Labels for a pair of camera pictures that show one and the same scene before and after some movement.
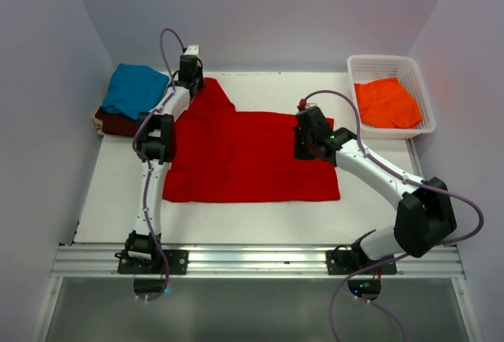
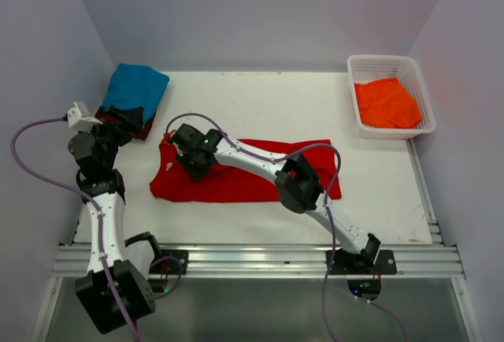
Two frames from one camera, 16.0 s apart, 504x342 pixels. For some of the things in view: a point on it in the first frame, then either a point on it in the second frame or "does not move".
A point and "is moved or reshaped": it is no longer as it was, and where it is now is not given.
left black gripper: (201, 85) → (129, 122)
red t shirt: (225, 156) is moved or reshaped
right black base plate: (350, 262) does not move
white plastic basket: (390, 96) does not move
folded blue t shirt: (134, 89) does not move
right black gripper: (298, 153) → (196, 174)
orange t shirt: (386, 102) does not move
